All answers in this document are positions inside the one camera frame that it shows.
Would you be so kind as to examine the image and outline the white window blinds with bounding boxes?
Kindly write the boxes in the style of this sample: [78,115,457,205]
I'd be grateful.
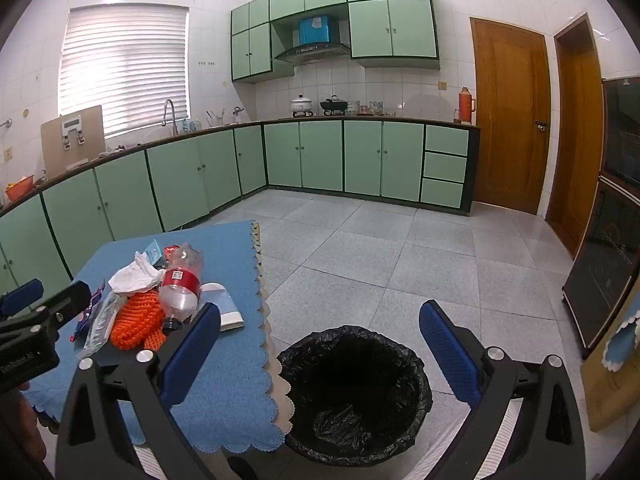
[58,5,191,136]

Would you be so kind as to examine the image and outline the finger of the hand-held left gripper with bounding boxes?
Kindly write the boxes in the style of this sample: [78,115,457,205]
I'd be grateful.
[0,279,43,318]
[0,281,92,333]

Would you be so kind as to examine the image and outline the orange thermos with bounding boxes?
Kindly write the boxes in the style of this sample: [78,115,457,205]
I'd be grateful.
[457,86,477,125]

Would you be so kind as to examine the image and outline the light blue milk carton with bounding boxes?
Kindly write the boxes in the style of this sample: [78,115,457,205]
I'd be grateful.
[141,239,166,267]

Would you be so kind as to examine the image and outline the beige scalloped table underlay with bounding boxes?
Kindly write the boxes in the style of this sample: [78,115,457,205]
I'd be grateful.
[250,220,296,436]

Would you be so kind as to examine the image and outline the person's left hand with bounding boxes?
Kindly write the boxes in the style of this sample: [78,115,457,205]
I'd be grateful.
[0,382,48,463]

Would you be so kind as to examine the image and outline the metal faucet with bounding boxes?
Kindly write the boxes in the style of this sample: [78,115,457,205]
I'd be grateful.
[161,99,180,136]

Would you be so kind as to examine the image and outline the black bag lined trash bin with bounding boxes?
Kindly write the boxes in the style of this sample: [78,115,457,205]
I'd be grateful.
[276,325,433,467]

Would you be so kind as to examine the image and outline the green wall cabinets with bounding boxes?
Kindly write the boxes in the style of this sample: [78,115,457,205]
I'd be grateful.
[230,0,442,83]

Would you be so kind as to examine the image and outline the clear plastic bottle red label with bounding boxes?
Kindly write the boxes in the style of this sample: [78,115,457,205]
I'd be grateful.
[159,242,205,333]

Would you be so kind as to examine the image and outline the white tissue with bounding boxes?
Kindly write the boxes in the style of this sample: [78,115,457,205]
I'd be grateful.
[107,251,166,295]

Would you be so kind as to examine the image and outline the orange basin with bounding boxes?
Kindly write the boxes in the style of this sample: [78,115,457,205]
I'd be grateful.
[4,175,36,202]

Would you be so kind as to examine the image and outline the blue scalloped tablecloth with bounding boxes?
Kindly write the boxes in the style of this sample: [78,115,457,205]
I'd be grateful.
[22,220,286,453]

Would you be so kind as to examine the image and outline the wooden door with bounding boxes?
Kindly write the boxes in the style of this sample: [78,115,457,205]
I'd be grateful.
[545,14,606,261]
[470,16,552,216]

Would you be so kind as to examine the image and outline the black glass cabinet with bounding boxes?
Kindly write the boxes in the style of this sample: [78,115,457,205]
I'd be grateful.
[562,77,640,361]

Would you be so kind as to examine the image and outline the purple wrapper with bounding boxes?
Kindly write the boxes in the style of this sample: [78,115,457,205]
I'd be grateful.
[75,280,108,336]

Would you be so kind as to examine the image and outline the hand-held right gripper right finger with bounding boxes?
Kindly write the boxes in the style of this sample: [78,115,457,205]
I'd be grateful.
[419,300,587,480]

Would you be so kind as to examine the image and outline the green cabinet drawer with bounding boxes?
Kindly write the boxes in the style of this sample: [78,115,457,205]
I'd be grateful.
[424,124,469,157]
[422,151,468,183]
[421,178,465,209]

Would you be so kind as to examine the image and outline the orange foam fruit net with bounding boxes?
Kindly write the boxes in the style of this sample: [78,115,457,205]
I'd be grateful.
[109,290,168,352]

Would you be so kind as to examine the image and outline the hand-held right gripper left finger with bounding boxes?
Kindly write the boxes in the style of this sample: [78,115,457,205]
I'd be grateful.
[54,302,223,480]

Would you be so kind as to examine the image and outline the clear plastic bag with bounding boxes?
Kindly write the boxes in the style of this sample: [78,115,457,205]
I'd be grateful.
[75,292,126,358]

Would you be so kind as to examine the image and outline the black range hood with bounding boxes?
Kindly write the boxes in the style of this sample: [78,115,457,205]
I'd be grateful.
[274,42,352,66]

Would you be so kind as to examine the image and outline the cardboard box on counter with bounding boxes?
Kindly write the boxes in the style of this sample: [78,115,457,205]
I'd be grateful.
[40,105,107,176]

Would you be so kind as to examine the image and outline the green base cabinets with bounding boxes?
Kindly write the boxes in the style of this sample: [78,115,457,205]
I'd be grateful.
[0,120,481,306]

